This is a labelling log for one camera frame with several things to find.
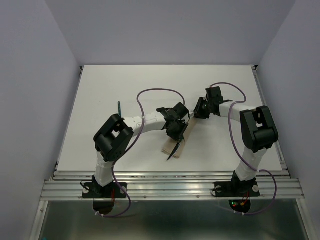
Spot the beige cloth napkin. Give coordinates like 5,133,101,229
161,118,197,159

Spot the silver knife teal handle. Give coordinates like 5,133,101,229
165,139,184,160

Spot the silver fork teal handle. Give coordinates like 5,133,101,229
117,101,122,117

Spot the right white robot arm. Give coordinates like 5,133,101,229
194,83,279,195

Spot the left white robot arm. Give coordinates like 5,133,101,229
93,102,194,197

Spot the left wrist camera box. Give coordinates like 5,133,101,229
188,111,195,119

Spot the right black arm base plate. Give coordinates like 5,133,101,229
211,181,260,198

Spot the aluminium rail frame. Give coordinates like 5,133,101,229
29,64,311,240

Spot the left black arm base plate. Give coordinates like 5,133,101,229
80,182,127,199

